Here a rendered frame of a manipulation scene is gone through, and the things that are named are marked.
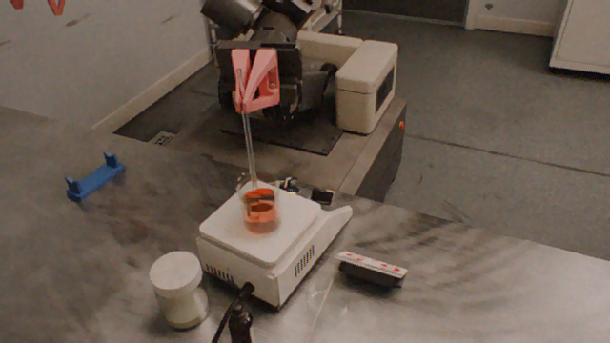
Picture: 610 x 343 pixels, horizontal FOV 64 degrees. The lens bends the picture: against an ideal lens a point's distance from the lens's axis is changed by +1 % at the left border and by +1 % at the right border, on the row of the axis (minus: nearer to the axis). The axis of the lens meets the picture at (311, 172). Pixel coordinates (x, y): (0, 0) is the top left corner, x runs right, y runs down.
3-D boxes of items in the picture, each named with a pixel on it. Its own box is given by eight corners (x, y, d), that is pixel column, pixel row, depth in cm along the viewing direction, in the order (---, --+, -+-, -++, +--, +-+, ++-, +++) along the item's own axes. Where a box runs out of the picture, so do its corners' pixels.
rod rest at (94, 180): (112, 163, 89) (106, 147, 86) (126, 169, 87) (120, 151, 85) (66, 195, 82) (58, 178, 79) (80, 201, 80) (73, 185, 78)
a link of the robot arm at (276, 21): (306, 27, 68) (284, 56, 71) (265, -5, 66) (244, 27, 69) (298, 48, 62) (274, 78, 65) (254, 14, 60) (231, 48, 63)
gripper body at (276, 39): (298, 49, 55) (308, 24, 61) (212, 46, 57) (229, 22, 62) (301, 98, 59) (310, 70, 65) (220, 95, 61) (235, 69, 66)
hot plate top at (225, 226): (253, 182, 70) (252, 177, 70) (324, 210, 65) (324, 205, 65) (195, 233, 62) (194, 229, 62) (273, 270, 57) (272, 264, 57)
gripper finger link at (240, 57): (280, 80, 49) (295, 42, 56) (213, 78, 50) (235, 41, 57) (285, 136, 53) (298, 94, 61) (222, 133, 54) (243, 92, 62)
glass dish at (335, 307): (322, 332, 59) (322, 322, 58) (297, 302, 63) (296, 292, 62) (357, 311, 62) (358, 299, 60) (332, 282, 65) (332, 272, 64)
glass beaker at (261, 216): (261, 249, 59) (254, 199, 54) (233, 228, 62) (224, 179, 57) (296, 223, 62) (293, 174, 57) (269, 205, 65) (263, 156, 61)
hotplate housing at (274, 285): (283, 192, 80) (279, 153, 76) (354, 219, 75) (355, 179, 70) (191, 285, 66) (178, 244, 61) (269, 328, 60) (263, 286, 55)
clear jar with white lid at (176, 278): (213, 324, 61) (202, 282, 56) (164, 336, 60) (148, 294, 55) (208, 287, 65) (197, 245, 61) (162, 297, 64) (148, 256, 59)
